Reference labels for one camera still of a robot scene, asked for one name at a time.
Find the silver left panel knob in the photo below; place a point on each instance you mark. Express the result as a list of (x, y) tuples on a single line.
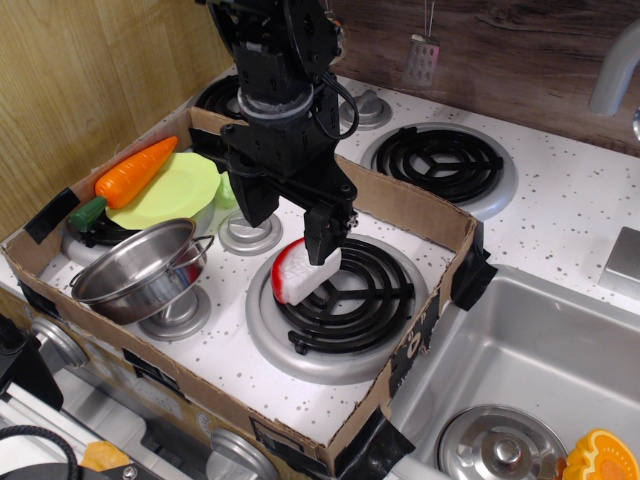
[(58, 349)]

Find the front right black burner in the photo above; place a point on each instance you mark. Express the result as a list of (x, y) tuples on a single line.
[(343, 332)]

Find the cardboard fence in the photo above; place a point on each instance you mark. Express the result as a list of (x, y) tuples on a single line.
[(219, 377)]

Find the hanging metal grater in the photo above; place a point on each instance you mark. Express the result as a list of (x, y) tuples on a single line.
[(421, 61)]

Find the back right black burner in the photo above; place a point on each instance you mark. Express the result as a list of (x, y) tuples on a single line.
[(459, 164)]

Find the light green plastic plate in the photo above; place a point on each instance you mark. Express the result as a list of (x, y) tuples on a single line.
[(185, 184)]

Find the back left black burner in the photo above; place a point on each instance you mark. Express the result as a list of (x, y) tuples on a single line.
[(220, 97)]

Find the silver panel knob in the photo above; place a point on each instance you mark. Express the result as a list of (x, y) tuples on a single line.
[(232, 457), (58, 349)]

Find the black clamp device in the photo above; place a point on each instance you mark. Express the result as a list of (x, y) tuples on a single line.
[(22, 364)]

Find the silver front panel knob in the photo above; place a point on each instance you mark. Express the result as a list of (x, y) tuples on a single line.
[(232, 457)]

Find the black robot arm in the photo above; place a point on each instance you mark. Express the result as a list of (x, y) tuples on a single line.
[(290, 99)]

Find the front left black burner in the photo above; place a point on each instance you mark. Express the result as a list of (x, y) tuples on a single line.
[(86, 247)]

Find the light green toy broccoli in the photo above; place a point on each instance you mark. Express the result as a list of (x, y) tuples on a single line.
[(225, 197)]

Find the black burner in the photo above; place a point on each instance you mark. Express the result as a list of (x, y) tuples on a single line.
[(220, 97), (459, 164), (343, 332), (86, 247)]

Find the red white toy cheese wedge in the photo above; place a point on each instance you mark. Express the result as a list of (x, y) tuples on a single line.
[(294, 278)]

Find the orange toy carrot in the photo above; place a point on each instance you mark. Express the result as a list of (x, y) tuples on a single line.
[(123, 183)]

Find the stainless steel pot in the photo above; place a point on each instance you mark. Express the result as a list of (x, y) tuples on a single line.
[(145, 273)]

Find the stainless steel sink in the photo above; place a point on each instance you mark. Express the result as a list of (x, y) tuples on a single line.
[(568, 359)]

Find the silver faucet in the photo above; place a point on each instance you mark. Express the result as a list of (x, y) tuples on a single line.
[(616, 72)]

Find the silver knob under pot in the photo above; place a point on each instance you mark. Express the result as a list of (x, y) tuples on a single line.
[(181, 319)]

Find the silver sink block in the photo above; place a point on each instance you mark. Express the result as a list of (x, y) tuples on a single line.
[(621, 271)]

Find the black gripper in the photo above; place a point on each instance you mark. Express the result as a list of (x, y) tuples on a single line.
[(294, 158)]

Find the steel pot lid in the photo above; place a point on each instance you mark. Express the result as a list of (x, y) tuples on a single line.
[(499, 442)]

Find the silver knob back centre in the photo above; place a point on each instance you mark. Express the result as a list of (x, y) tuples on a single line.
[(374, 112)]

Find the orange toy fruit half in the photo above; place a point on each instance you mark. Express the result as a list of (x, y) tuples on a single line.
[(600, 454)]

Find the silver knob inside fence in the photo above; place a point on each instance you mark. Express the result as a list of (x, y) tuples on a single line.
[(239, 237)]

